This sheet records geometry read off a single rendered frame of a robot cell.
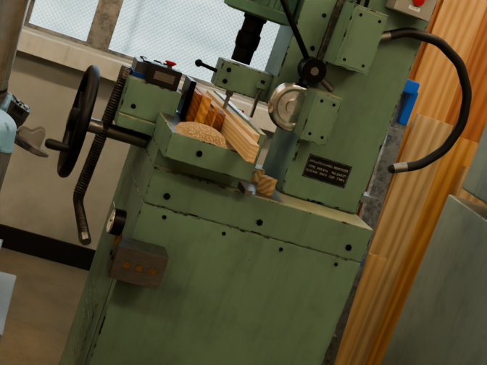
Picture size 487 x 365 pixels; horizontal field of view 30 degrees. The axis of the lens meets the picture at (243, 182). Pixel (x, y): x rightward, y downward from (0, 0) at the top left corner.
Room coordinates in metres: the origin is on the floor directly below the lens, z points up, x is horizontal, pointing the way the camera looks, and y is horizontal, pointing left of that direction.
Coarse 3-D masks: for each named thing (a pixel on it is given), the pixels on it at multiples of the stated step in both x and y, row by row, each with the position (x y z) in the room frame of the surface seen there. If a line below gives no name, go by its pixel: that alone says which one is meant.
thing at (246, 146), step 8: (216, 104) 2.41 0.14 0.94; (224, 120) 2.22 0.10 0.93; (232, 120) 2.21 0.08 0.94; (224, 128) 2.20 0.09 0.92; (232, 128) 2.13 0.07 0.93; (240, 128) 2.12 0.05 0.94; (224, 136) 2.17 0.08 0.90; (232, 136) 2.11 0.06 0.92; (240, 136) 2.04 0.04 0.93; (248, 136) 2.03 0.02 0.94; (232, 144) 2.08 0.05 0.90; (240, 144) 2.02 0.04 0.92; (248, 144) 1.96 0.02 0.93; (256, 144) 1.96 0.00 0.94; (240, 152) 2.00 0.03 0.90; (248, 152) 1.94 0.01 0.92; (256, 152) 1.95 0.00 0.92; (248, 160) 1.94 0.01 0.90
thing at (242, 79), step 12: (228, 60) 2.29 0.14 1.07; (216, 72) 2.29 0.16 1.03; (228, 72) 2.26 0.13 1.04; (240, 72) 2.27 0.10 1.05; (252, 72) 2.28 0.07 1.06; (264, 72) 2.30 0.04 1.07; (216, 84) 2.26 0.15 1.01; (228, 84) 2.27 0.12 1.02; (240, 84) 2.28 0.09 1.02; (252, 84) 2.28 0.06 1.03; (252, 96) 2.29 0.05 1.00; (264, 96) 2.30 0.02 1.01
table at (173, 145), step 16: (160, 112) 2.20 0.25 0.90; (176, 112) 2.30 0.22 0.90; (128, 128) 2.17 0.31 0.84; (144, 128) 2.18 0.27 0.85; (160, 128) 2.12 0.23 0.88; (160, 144) 2.06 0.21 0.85; (176, 144) 1.99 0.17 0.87; (192, 144) 2.00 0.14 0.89; (208, 144) 2.01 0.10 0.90; (192, 160) 2.00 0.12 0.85; (208, 160) 2.01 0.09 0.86; (224, 160) 2.02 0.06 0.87; (240, 160) 2.03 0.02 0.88; (256, 160) 2.04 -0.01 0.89; (240, 176) 2.04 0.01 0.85
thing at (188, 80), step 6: (186, 78) 2.31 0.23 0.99; (192, 78) 2.30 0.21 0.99; (186, 84) 2.29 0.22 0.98; (192, 84) 2.25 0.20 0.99; (180, 90) 2.28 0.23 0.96; (186, 90) 2.27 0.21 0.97; (192, 90) 2.25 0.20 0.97; (186, 96) 2.25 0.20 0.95; (180, 102) 2.29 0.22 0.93; (186, 102) 2.25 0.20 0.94; (180, 108) 2.26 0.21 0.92; (186, 108) 2.25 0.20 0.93; (180, 114) 2.25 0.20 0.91
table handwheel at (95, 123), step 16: (96, 80) 2.14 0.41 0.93; (80, 96) 2.29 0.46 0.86; (80, 112) 2.08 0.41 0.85; (80, 128) 2.07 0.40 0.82; (96, 128) 2.21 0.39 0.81; (112, 128) 2.22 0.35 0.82; (80, 144) 2.08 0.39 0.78; (144, 144) 2.24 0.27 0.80; (64, 160) 2.10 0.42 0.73; (64, 176) 2.14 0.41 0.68
